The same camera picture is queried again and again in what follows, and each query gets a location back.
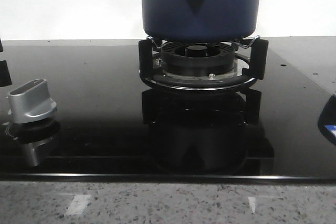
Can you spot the blue cooking pot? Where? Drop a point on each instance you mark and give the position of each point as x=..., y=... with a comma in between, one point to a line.
x=199, y=20

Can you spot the right black burner head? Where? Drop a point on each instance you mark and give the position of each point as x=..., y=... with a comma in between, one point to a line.
x=199, y=59

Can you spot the black glass gas stove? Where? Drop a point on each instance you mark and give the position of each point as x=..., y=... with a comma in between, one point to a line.
x=110, y=126

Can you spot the right black pan support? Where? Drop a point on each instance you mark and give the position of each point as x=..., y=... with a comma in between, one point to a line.
x=249, y=67

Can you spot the black pan support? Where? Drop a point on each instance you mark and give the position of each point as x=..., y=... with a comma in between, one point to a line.
x=249, y=67
x=5, y=79

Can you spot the silver stove knob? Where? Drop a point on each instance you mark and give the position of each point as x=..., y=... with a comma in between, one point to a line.
x=31, y=102

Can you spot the left black pan support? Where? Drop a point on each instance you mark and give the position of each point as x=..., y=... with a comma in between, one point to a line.
x=5, y=79

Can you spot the blue white stove sticker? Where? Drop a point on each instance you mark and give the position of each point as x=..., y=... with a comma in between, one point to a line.
x=331, y=129

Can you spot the metal wire pot trivet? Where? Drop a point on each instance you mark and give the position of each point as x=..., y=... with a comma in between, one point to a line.
x=244, y=43

